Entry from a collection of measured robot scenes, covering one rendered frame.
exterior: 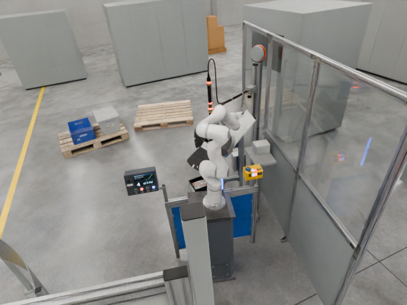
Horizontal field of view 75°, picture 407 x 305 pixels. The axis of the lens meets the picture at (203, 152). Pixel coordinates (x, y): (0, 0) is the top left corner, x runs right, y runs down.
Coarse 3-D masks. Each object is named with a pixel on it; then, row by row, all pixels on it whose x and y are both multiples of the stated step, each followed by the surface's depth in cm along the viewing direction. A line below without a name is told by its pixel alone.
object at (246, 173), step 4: (244, 168) 243; (252, 168) 242; (256, 168) 242; (244, 172) 243; (248, 172) 238; (252, 172) 238; (256, 172) 239; (244, 176) 245; (248, 176) 240; (252, 176) 241; (256, 176) 241; (260, 176) 242
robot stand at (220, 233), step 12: (228, 192) 238; (228, 204) 227; (216, 228) 222; (228, 228) 224; (216, 240) 231; (228, 240) 233; (216, 252) 241; (228, 252) 243; (216, 264) 251; (228, 264) 254; (216, 276) 262; (228, 276) 265
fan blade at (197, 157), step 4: (200, 148) 271; (196, 152) 273; (200, 152) 271; (204, 152) 270; (192, 156) 275; (196, 156) 272; (200, 156) 271; (204, 156) 270; (188, 160) 277; (192, 160) 274; (196, 160) 272; (200, 160) 270; (192, 164) 274; (196, 164) 271; (196, 168) 270
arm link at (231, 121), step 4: (228, 112) 190; (228, 116) 191; (232, 116) 199; (224, 120) 193; (228, 120) 198; (232, 120) 200; (236, 120) 202; (228, 124) 201; (232, 124) 201; (236, 124) 203; (232, 128) 204; (236, 128) 206
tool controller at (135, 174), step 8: (144, 168) 227; (152, 168) 225; (128, 176) 218; (136, 176) 218; (144, 176) 220; (152, 176) 221; (128, 184) 220; (144, 184) 222; (152, 184) 223; (128, 192) 222; (136, 192) 223; (144, 192) 224
